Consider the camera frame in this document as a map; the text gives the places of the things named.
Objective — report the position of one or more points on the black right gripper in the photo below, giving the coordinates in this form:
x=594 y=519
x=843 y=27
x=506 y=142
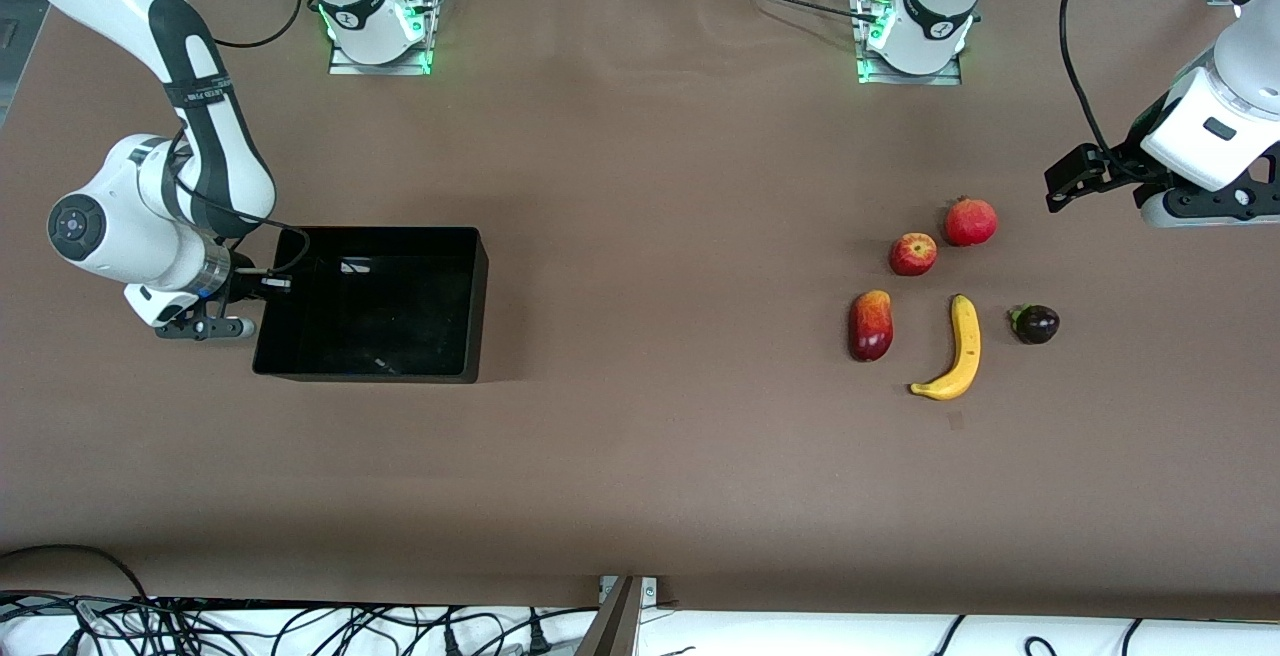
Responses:
x=242 y=283

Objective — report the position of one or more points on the black rectangular plastic tray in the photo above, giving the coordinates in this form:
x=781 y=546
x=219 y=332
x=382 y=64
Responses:
x=400 y=326

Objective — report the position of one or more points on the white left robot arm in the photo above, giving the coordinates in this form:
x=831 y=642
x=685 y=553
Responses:
x=1250 y=76

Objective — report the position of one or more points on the yellow banana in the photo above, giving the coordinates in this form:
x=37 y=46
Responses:
x=966 y=336

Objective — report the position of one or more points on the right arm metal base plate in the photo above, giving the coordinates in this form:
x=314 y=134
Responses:
x=345 y=66

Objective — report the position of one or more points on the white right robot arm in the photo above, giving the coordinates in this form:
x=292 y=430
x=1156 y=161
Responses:
x=130 y=226

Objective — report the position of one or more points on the dark metal bar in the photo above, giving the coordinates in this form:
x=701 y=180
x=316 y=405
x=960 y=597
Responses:
x=615 y=631

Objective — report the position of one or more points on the red yellow mango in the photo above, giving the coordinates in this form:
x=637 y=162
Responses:
x=870 y=328

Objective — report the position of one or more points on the dark purple eggplant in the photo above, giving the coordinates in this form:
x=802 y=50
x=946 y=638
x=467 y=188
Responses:
x=1037 y=325

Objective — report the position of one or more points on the red yellow apple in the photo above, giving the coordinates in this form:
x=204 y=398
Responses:
x=913 y=254

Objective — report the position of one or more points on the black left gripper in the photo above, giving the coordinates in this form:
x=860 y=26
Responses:
x=1127 y=158

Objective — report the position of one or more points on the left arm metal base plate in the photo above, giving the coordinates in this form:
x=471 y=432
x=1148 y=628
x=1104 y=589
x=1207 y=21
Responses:
x=940 y=78

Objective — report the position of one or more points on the red pomegranate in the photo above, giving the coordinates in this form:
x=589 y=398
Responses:
x=970 y=223

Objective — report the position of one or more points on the small metal bracket plate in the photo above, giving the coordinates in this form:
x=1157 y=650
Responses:
x=650 y=591

